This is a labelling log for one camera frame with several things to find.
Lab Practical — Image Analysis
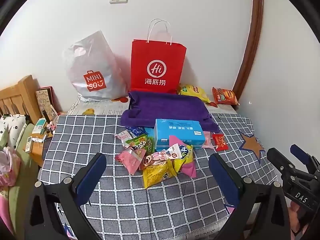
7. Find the green snack packet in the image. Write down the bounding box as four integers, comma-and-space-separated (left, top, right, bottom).
125, 134, 155, 155

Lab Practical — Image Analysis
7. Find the pink patterned quilt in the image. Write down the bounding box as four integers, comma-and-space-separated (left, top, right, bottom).
0, 192, 15, 233

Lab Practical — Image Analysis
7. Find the blue tissue pack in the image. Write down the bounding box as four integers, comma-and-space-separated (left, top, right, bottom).
153, 118, 206, 150

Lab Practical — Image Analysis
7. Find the small blue snack packet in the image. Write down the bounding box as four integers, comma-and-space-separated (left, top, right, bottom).
126, 126, 147, 138

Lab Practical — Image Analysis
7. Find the white pink snack packet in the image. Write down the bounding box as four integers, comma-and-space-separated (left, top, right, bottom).
114, 131, 135, 146

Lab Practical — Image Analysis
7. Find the purple towel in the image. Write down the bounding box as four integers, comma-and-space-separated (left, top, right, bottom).
120, 91, 220, 133

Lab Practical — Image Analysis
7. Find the pink yellow snack packet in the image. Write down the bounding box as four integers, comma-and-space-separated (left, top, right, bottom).
169, 135, 197, 178

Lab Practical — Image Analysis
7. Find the white plastic bag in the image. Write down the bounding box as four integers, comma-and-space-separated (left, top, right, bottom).
62, 30, 130, 103

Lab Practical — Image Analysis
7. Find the yellow chip bag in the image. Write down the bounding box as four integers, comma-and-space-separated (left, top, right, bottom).
177, 84, 212, 103

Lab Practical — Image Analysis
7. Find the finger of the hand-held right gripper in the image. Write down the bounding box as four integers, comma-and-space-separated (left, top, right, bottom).
290, 144, 320, 174
266, 148, 314, 180

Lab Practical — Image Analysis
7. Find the pink plastic bag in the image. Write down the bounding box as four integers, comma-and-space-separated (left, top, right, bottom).
0, 146, 22, 187

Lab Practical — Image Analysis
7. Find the wooden headboard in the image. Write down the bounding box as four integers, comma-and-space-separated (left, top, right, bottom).
0, 75, 42, 125

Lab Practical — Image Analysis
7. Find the brown wooden door frame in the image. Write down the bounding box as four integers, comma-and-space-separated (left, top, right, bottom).
232, 0, 264, 103

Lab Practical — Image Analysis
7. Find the white floral pillow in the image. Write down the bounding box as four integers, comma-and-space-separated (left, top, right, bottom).
0, 114, 27, 148

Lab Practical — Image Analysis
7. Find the wooden nightstand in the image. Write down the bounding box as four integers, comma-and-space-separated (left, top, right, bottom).
24, 120, 54, 167

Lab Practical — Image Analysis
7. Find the red paper bag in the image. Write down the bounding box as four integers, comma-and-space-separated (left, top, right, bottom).
130, 19, 187, 95

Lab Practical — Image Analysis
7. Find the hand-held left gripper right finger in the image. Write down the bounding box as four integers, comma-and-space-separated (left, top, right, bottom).
208, 152, 292, 240

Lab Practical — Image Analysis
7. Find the long white wafer packet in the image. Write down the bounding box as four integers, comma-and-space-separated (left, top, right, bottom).
139, 144, 187, 171

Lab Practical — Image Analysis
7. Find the small red snack packet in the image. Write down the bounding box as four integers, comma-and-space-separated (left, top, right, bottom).
212, 134, 229, 152

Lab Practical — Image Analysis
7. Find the grey checked blanket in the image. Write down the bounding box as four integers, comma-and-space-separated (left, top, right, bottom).
39, 113, 275, 240

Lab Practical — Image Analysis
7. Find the green bed sheet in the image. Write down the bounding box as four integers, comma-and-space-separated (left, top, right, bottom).
0, 122, 40, 230

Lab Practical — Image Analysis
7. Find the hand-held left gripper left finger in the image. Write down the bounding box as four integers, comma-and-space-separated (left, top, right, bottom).
24, 152, 108, 240

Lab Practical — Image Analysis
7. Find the orange red chip bag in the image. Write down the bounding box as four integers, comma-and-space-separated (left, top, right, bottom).
212, 87, 239, 105

